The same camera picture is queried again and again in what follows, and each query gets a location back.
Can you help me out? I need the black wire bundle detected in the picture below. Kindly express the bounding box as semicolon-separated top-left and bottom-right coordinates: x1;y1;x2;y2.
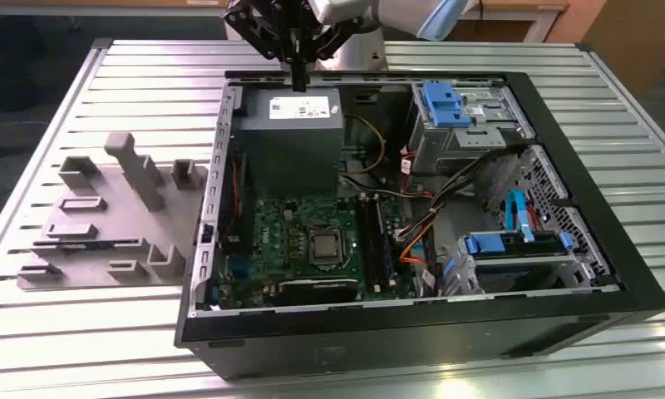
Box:
396;143;534;242

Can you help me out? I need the hard disk in blue carrier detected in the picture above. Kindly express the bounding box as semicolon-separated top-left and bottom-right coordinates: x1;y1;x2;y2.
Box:
463;230;578;267

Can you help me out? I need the silver CPU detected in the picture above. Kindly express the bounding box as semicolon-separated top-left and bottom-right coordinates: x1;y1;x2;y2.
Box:
308;227;346;265

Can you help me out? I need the orange wire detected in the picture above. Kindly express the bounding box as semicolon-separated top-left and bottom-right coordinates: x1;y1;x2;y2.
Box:
399;224;439;265

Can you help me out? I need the green motherboard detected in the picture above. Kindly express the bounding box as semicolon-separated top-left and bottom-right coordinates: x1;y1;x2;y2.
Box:
215;193;423;311

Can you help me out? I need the silver metal drive cage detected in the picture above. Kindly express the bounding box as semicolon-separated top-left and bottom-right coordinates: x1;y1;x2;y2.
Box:
410;81;538;175

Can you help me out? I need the black open PC case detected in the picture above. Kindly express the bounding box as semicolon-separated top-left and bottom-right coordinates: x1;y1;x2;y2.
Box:
175;70;665;382

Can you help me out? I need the black graphics card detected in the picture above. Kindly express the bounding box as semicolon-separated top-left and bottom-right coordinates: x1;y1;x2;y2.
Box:
276;277;362;307

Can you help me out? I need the grey power supply unit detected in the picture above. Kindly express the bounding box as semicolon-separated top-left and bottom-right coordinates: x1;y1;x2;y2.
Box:
231;85;346;196

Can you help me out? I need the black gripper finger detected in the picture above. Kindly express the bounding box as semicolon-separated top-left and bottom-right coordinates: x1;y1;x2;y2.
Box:
300;22;352;93
223;2;302;93

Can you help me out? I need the blue plastic drive carrier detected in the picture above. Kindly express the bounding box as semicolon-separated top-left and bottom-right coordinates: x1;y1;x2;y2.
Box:
420;82;474;128

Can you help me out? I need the thin red wire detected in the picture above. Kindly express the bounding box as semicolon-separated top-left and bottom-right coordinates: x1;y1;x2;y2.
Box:
227;160;244;240

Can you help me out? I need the blue flat data cable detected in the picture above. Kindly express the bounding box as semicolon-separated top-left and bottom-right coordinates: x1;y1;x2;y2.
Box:
504;189;538;244

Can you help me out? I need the yellow wire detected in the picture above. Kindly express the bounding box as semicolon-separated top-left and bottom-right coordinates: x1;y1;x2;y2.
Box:
343;114;387;175

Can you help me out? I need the brown wooden cabinet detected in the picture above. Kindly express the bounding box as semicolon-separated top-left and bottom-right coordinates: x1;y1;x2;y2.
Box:
554;0;665;99

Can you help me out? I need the grey plastic parts rack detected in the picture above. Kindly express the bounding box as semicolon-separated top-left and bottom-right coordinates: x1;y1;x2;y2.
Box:
16;131;210;292

